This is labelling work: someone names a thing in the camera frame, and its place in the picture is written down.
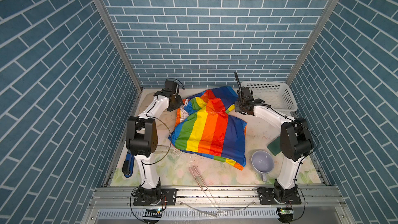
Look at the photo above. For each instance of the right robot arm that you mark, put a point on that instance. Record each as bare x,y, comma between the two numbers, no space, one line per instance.
296,142

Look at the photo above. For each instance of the white plastic basket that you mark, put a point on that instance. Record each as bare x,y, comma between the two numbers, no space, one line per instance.
278,95

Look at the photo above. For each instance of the blue stapler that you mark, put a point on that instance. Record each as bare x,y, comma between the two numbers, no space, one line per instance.
128,165

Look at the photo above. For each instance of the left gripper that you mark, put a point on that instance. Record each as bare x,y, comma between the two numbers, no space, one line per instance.
179,101

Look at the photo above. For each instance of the lavender mug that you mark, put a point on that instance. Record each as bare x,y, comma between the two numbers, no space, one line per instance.
263,163

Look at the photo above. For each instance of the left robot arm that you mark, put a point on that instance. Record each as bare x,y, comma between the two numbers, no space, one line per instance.
142,137

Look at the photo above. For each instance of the white cable duct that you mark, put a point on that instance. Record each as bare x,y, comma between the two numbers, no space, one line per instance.
172,214

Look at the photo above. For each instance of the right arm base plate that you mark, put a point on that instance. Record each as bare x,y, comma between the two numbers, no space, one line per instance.
278,196

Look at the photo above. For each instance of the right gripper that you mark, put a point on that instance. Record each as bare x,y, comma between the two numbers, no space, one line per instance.
237,106

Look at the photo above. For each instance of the rainbow coloured shorts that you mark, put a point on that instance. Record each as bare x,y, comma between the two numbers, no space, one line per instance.
205,127

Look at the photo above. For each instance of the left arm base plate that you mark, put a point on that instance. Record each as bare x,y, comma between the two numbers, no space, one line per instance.
147,197

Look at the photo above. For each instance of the pink chopstick pair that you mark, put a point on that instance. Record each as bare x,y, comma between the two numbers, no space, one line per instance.
201,183

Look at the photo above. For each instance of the aluminium front rail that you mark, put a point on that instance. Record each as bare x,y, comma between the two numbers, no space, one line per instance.
221,197

